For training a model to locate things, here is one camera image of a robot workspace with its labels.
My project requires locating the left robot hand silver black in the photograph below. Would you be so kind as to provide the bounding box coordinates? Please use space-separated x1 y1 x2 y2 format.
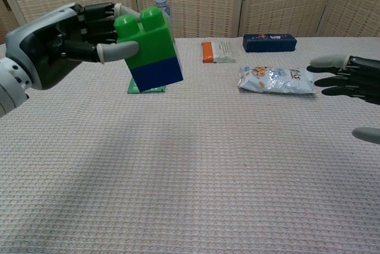
4 2 140 90

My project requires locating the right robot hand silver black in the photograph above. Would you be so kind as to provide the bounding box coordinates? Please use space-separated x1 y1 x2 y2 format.
306 54 380 145

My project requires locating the green toy brick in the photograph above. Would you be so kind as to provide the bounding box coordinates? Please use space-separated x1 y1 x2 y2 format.
113 7 181 69

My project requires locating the blue building block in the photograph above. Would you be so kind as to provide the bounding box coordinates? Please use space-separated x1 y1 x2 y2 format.
127 57 184 93

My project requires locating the white crinkled snack bag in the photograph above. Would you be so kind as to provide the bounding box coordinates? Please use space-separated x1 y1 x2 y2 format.
237 65 315 96

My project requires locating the dark blue rectangular box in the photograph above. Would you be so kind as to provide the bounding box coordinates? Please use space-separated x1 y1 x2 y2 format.
242 33 298 53

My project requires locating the green square sachet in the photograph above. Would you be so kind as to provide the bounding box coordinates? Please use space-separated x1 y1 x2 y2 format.
127 76 167 94

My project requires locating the bamboo folding screen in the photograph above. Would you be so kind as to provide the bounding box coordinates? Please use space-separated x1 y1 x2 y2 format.
0 0 380 45

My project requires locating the orange and white snack packet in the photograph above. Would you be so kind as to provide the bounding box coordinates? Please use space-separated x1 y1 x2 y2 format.
201 40 237 64

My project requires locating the beige woven tablecloth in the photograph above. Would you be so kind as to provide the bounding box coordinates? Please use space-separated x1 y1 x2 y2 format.
0 36 380 254

